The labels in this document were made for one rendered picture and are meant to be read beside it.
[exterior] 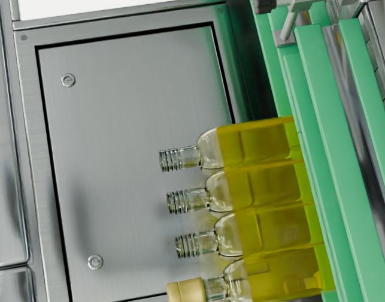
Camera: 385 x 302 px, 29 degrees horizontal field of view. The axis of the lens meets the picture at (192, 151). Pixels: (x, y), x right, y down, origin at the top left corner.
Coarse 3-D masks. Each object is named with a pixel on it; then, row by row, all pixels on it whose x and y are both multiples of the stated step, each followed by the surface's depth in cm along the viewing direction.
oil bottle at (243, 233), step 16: (256, 208) 94; (272, 208) 93; (288, 208) 93; (304, 208) 94; (224, 224) 92; (240, 224) 92; (256, 224) 92; (272, 224) 93; (288, 224) 93; (304, 224) 93; (224, 240) 92; (240, 240) 92; (256, 240) 92; (272, 240) 92; (288, 240) 92; (304, 240) 92; (320, 240) 93; (224, 256) 93; (240, 256) 92
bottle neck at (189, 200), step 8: (168, 192) 96; (176, 192) 95; (184, 192) 95; (192, 192) 95; (200, 192) 95; (168, 200) 95; (176, 200) 95; (184, 200) 95; (192, 200) 95; (200, 200) 95; (168, 208) 97; (176, 208) 95; (184, 208) 95; (192, 208) 95; (200, 208) 95
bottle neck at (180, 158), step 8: (160, 152) 97; (168, 152) 97; (176, 152) 97; (184, 152) 97; (192, 152) 97; (160, 160) 96; (168, 160) 96; (176, 160) 96; (184, 160) 97; (192, 160) 97; (160, 168) 98; (168, 168) 97; (176, 168) 97; (184, 168) 98
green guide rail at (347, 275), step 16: (288, 64) 96; (304, 80) 96; (304, 96) 95; (304, 112) 94; (304, 128) 93; (320, 144) 93; (320, 160) 92; (320, 176) 91; (320, 192) 91; (336, 208) 90; (336, 224) 90; (336, 240) 89; (336, 256) 88; (352, 256) 88; (352, 272) 88; (352, 288) 87
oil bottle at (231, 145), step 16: (224, 128) 97; (240, 128) 97; (256, 128) 97; (272, 128) 97; (288, 128) 97; (208, 144) 96; (224, 144) 96; (240, 144) 96; (256, 144) 96; (272, 144) 96; (288, 144) 96; (208, 160) 96; (224, 160) 95; (240, 160) 95; (256, 160) 96; (272, 160) 97
